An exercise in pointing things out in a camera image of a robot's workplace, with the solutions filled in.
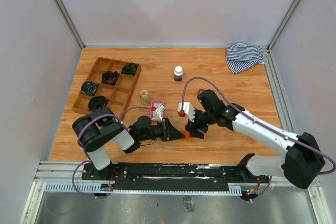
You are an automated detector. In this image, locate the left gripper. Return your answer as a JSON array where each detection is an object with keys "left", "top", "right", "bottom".
[{"left": 140, "top": 118, "right": 186, "bottom": 142}]

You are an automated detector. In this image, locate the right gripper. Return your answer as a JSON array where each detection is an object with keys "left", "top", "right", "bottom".
[{"left": 185, "top": 107, "right": 216, "bottom": 138}]

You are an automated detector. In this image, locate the orange pill box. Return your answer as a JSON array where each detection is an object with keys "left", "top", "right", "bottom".
[{"left": 181, "top": 130, "right": 194, "bottom": 142}]

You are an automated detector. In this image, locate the clear glass pill bottle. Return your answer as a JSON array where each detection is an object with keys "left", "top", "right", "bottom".
[{"left": 140, "top": 90, "right": 151, "bottom": 106}]

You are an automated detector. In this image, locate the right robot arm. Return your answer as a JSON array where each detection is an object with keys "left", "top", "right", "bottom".
[{"left": 177, "top": 90, "right": 325, "bottom": 189}]

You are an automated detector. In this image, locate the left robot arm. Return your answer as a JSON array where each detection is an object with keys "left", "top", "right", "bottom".
[{"left": 72, "top": 108, "right": 185, "bottom": 180}]

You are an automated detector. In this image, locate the pink pill organizer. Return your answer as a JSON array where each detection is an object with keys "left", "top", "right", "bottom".
[{"left": 150, "top": 100, "right": 166, "bottom": 122}]

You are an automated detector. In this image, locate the brown pill box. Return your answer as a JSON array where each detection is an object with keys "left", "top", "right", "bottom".
[{"left": 197, "top": 89, "right": 205, "bottom": 95}]

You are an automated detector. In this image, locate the white cap pill bottle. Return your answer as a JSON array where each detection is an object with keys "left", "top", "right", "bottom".
[{"left": 173, "top": 66, "right": 183, "bottom": 82}]

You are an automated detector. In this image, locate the wooden compartment tray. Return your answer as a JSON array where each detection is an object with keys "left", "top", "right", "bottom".
[{"left": 72, "top": 57, "right": 141, "bottom": 118}]

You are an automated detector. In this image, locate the striped blue cloth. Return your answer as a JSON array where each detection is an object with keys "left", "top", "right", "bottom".
[{"left": 226, "top": 42, "right": 265, "bottom": 74}]

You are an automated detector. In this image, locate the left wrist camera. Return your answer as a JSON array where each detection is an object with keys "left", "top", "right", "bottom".
[{"left": 153, "top": 104, "right": 165, "bottom": 122}]

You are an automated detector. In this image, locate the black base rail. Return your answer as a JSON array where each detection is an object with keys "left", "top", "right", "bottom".
[{"left": 81, "top": 163, "right": 269, "bottom": 191}]

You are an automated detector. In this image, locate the black coiled cable top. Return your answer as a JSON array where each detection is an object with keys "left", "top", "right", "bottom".
[{"left": 121, "top": 62, "right": 139, "bottom": 76}]

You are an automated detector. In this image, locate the black coiled cable middle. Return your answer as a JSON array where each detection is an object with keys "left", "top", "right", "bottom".
[{"left": 101, "top": 70, "right": 120, "bottom": 86}]

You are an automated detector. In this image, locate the yellow black coiled cable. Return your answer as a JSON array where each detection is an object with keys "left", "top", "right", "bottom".
[{"left": 80, "top": 80, "right": 100, "bottom": 96}]

